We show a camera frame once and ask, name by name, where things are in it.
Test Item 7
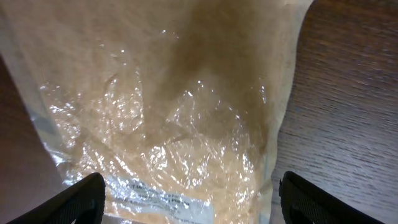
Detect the beige grain bag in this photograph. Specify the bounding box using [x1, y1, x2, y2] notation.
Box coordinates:
[1, 0, 310, 223]

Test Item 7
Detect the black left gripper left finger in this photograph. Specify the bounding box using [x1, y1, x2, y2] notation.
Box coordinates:
[7, 172, 105, 224]

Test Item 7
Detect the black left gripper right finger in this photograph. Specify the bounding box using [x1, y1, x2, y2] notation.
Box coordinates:
[279, 171, 382, 224]

